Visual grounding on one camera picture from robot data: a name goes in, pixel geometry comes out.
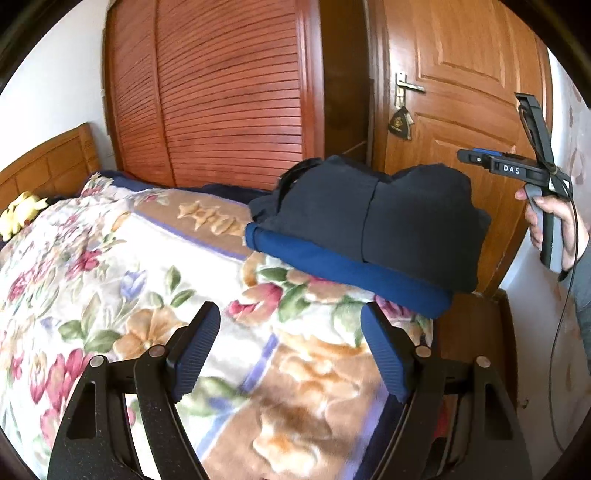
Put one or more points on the floral blanket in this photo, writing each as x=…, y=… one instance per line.
x=138, y=258

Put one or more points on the folded blue garment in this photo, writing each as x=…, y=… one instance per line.
x=332, y=272

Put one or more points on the wooden bed headboard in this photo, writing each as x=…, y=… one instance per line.
x=51, y=161

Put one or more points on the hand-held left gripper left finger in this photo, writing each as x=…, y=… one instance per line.
x=196, y=350

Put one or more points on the navy bed sheet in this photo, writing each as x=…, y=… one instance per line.
x=124, y=177

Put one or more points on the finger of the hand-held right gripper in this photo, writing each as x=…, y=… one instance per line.
x=475, y=157

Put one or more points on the dark hanging ornament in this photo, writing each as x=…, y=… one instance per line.
x=400, y=123

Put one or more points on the yellow plush toy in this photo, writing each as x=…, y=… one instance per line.
x=23, y=212

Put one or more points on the black double-breasted coat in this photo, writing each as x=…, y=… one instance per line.
x=369, y=221

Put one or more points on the wooden door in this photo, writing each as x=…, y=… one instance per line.
x=461, y=69

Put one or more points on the person's right forearm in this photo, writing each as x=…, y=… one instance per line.
x=582, y=314

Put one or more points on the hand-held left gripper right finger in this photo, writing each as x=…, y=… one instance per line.
x=385, y=355

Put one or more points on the wooden slatted wardrobe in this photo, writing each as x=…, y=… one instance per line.
x=221, y=92

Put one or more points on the person's right hand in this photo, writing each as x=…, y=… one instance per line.
x=575, y=230

